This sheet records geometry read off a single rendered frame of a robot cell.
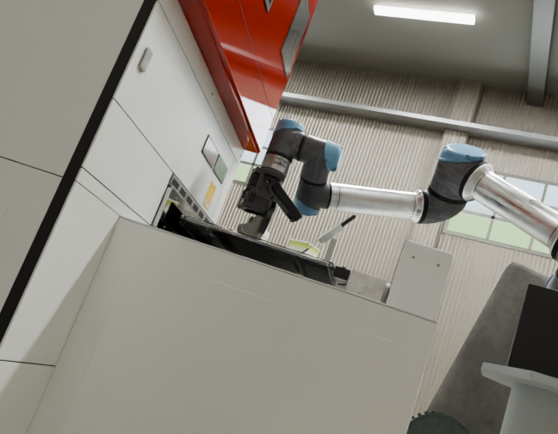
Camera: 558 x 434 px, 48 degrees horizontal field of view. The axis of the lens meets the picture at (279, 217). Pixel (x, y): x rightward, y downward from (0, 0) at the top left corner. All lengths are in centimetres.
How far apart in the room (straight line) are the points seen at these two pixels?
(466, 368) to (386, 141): 493
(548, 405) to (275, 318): 63
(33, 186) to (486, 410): 384
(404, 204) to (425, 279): 59
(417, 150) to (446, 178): 703
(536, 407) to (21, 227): 107
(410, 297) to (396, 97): 808
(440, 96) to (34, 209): 828
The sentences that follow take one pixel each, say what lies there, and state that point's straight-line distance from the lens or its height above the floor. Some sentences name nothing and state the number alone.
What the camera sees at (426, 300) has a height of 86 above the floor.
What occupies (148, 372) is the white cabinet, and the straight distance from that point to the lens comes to 117.
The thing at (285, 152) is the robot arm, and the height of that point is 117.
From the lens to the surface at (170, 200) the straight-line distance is 142.
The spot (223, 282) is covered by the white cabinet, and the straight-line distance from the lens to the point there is 116.
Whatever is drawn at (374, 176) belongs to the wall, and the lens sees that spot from 871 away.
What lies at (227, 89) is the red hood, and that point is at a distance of 152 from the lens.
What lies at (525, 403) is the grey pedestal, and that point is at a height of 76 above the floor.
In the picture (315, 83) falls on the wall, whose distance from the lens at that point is 965.
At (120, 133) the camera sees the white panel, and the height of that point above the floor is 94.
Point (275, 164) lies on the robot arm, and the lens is 162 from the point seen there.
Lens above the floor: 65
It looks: 13 degrees up
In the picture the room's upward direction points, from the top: 20 degrees clockwise
